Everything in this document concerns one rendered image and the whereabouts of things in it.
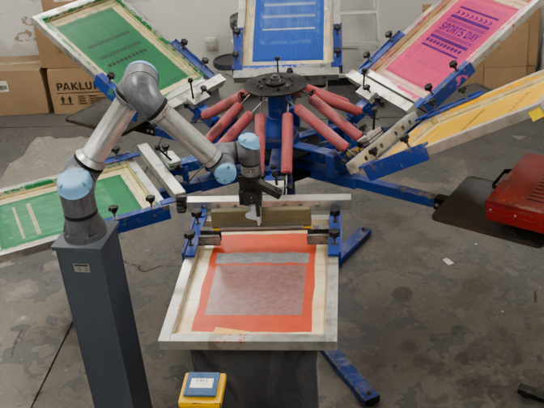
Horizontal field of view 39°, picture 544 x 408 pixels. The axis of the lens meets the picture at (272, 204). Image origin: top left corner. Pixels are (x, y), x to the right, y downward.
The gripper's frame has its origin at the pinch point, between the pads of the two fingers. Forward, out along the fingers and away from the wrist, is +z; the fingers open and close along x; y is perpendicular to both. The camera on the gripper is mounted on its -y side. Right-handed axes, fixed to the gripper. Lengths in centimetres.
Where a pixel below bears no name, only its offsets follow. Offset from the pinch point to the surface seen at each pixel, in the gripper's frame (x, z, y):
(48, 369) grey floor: -35, 110, 120
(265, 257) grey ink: 5.9, 13.1, -1.6
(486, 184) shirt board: -50, 14, -93
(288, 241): -5.3, 13.5, -9.6
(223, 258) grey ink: 7.4, 12.8, 14.6
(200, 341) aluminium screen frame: 59, 10, 15
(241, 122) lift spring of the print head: -68, -10, 15
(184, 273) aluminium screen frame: 20.8, 10.1, 27.0
